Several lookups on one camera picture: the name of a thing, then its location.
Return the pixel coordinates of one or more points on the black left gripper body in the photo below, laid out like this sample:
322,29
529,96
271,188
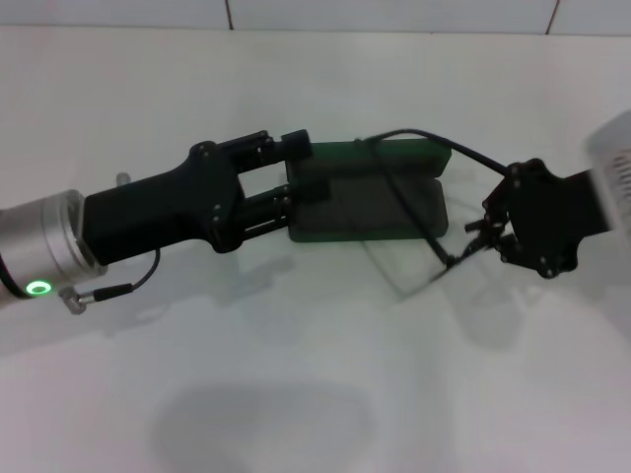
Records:
167,207

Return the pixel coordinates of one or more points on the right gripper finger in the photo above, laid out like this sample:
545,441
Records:
500,244
495,224

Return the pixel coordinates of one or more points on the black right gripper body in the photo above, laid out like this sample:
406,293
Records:
542,222

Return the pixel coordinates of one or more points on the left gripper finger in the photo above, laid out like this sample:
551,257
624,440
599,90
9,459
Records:
310,192
296,145

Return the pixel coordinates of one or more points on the green glasses case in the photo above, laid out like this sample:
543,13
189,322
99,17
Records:
345,197

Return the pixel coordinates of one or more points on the black glasses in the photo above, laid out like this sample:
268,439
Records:
401,204

